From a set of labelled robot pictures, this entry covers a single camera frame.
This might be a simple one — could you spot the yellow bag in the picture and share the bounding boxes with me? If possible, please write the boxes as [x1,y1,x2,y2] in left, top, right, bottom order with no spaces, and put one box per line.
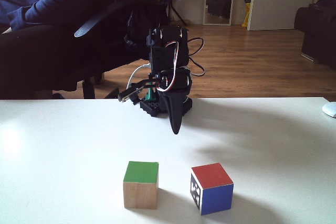
[241,0,254,28]

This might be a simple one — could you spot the black camera box with bracket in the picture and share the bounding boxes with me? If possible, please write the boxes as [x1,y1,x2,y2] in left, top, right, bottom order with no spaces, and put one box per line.
[118,78,160,105]

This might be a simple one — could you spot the white rounded object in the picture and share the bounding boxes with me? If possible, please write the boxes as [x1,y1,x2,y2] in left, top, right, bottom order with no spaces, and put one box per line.
[321,101,336,119]

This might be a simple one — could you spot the black stand legs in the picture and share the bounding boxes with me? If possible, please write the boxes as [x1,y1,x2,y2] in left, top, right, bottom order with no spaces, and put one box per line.
[170,0,187,25]

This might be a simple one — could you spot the green clamp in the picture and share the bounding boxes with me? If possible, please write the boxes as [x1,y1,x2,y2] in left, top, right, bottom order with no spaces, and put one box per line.
[145,81,159,103]

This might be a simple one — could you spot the wooden cube with green face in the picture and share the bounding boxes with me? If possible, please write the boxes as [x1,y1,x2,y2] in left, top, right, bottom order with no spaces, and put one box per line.
[122,160,160,210]

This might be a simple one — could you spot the black sofa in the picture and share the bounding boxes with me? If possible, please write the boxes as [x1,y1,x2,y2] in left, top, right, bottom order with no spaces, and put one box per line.
[293,0,336,72]

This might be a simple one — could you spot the person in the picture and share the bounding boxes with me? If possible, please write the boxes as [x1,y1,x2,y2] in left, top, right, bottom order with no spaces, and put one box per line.
[0,0,149,99]

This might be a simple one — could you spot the white door panel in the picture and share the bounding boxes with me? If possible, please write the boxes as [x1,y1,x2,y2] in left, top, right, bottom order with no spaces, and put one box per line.
[246,0,329,31]

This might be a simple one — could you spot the red blue cube with markers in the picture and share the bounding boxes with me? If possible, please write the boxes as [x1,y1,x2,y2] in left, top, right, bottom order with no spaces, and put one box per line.
[188,163,235,216]

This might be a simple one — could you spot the black cable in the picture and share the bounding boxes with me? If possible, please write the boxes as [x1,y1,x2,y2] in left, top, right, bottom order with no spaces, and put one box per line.
[186,37,206,77]

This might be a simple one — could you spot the black office chair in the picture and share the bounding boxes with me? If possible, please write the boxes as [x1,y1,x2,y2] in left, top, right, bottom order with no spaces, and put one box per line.
[52,0,165,100]

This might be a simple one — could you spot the white cable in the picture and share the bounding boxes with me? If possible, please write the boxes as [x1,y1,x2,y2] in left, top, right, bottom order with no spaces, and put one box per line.
[125,63,152,91]

